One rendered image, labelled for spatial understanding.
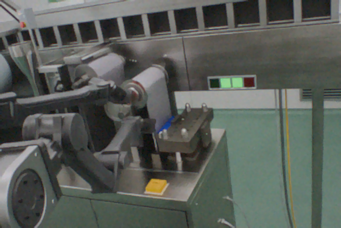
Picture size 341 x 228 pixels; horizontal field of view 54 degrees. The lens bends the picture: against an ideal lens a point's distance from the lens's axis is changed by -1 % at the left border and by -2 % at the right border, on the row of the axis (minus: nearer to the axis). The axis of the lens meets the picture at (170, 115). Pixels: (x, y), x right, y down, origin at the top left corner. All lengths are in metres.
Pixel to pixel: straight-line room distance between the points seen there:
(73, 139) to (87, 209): 1.09
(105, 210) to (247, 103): 2.99
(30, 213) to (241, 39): 1.35
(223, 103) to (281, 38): 2.83
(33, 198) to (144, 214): 1.04
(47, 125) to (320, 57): 1.29
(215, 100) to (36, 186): 3.95
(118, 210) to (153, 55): 0.83
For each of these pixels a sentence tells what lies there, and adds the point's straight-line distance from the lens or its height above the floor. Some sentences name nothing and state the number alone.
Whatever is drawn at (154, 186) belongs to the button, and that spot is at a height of 0.92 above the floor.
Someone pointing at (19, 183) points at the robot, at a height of 1.49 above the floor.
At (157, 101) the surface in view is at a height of 1.17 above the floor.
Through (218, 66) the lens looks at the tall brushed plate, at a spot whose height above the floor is 1.27.
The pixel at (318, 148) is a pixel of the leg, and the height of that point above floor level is 0.73.
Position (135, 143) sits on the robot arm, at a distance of 1.46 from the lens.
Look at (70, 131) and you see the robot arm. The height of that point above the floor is 1.48.
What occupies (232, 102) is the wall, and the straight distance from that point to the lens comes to 4.39.
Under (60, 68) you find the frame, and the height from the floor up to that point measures 1.43.
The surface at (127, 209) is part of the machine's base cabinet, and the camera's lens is 1.62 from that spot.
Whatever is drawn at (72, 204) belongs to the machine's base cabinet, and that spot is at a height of 0.77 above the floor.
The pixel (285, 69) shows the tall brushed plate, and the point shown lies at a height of 1.24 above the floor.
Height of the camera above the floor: 1.73
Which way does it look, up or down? 22 degrees down
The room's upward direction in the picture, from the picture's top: 10 degrees counter-clockwise
